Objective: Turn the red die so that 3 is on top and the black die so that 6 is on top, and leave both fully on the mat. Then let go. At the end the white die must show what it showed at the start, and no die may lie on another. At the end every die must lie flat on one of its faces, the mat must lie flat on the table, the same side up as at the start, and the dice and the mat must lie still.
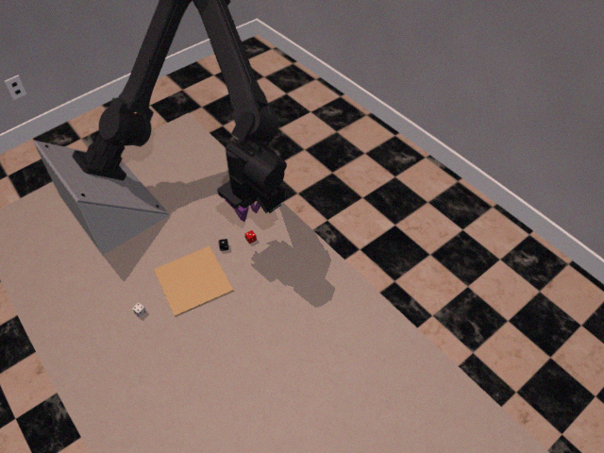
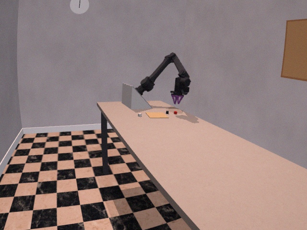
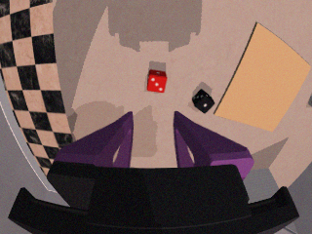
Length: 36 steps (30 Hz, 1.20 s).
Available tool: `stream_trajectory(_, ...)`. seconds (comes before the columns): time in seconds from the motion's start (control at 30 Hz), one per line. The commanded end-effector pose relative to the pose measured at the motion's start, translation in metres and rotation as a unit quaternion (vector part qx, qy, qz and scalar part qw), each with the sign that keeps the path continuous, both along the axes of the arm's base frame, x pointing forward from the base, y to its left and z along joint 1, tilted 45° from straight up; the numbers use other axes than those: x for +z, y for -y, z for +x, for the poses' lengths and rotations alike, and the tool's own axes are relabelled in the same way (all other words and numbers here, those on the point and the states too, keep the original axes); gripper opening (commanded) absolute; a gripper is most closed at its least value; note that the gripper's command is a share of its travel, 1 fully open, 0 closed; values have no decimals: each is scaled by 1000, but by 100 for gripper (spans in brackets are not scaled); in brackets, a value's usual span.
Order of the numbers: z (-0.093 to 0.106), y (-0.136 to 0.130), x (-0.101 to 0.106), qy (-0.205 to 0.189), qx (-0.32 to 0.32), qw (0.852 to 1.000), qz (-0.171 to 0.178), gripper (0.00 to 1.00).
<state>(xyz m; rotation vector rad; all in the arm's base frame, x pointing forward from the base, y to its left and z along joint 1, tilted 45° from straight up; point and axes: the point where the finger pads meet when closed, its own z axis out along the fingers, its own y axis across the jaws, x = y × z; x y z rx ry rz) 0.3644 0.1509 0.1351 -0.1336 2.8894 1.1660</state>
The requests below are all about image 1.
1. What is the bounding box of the red die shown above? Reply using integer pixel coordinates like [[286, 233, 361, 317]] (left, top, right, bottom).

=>
[[244, 230, 257, 243]]

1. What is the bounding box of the white die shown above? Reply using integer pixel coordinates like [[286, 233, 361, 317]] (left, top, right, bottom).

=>
[[132, 303, 146, 317]]

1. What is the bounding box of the tan mat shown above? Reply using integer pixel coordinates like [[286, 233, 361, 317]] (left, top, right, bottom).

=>
[[154, 246, 234, 316]]

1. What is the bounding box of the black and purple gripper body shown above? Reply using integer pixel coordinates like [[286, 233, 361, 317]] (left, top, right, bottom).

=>
[[217, 170, 257, 209]]

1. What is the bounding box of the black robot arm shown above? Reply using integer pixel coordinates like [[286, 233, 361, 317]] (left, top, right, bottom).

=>
[[73, 0, 287, 213]]

